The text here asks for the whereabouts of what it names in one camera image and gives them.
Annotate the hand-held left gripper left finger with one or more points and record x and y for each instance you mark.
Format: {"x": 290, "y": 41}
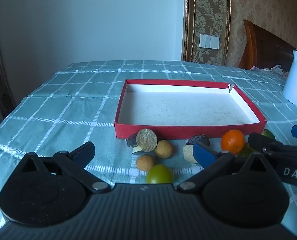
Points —
{"x": 84, "y": 153}

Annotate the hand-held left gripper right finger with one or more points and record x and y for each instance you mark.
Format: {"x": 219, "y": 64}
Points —
{"x": 204, "y": 155}

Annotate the green cucumber piece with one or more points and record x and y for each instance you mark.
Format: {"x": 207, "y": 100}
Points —
{"x": 268, "y": 134}

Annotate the eggplant half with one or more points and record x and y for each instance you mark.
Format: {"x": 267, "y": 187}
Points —
{"x": 201, "y": 139}
{"x": 146, "y": 140}

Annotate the orange tangerine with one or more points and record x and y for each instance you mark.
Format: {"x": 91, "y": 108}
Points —
{"x": 233, "y": 141}

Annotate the brown round fruit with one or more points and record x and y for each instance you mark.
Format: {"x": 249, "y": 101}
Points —
{"x": 145, "y": 162}
{"x": 164, "y": 149}

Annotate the red cardboard box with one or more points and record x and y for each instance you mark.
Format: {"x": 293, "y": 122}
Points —
{"x": 188, "y": 110}

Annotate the green checked tablecloth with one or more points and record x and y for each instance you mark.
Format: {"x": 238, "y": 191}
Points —
{"x": 63, "y": 105}

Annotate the pink grey cloth bundle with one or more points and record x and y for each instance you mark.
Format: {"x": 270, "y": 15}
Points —
{"x": 272, "y": 70}

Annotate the wooden headboard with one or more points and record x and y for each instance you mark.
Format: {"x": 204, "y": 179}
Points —
{"x": 263, "y": 50}

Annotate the white wall switch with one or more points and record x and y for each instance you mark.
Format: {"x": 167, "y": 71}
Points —
{"x": 209, "y": 41}

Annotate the ornate gold wall frame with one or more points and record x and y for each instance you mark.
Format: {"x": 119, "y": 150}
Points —
{"x": 188, "y": 17}

